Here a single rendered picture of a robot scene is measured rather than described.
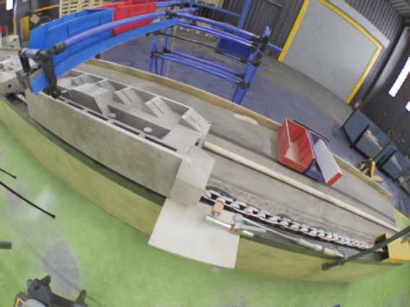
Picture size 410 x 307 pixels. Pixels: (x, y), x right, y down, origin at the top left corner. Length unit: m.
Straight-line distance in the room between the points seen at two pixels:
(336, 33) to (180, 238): 11.44
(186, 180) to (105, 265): 1.08
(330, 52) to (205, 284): 11.37
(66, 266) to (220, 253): 1.21
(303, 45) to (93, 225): 11.02
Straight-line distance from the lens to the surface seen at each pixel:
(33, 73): 0.72
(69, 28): 0.63
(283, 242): 0.80
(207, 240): 0.62
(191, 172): 0.49
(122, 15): 0.81
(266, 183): 0.93
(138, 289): 1.38
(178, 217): 0.62
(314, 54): 11.11
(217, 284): 1.45
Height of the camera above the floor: 1.38
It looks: 45 degrees down
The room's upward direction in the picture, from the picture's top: 22 degrees clockwise
